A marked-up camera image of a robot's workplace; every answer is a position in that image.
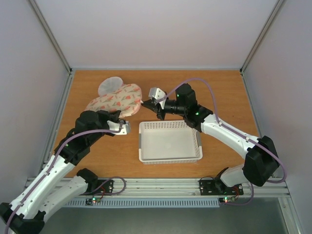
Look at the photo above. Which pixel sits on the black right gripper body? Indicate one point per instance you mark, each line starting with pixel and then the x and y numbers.
pixel 159 110

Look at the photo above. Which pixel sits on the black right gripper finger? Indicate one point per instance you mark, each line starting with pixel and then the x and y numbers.
pixel 161 114
pixel 151 105

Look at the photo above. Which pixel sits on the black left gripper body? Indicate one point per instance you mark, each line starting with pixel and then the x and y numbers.
pixel 107 115

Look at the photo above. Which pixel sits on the floral bra laundry bag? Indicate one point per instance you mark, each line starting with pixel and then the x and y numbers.
pixel 127 99

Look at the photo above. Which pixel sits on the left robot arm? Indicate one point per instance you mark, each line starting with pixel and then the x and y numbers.
pixel 28 213

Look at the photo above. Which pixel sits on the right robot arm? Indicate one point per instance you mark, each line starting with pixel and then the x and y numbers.
pixel 259 154

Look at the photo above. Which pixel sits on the round white mesh laundry bag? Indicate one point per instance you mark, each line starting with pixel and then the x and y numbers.
pixel 109 85

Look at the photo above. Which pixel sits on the white plastic basket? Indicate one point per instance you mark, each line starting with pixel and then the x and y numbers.
pixel 165 142

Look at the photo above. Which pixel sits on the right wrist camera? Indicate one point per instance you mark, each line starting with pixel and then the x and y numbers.
pixel 157 94

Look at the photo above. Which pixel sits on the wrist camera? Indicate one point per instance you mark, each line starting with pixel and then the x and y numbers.
pixel 157 94
pixel 123 127

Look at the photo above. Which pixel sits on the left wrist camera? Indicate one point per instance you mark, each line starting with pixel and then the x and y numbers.
pixel 123 127

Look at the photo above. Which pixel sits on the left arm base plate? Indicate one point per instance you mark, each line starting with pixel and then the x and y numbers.
pixel 99 187

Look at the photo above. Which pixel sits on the aluminium front rail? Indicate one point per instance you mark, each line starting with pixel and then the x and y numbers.
pixel 189 187

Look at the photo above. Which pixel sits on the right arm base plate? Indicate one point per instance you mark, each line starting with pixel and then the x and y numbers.
pixel 208 186

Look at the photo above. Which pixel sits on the grey slotted cable duct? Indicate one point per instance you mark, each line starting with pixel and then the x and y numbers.
pixel 125 203

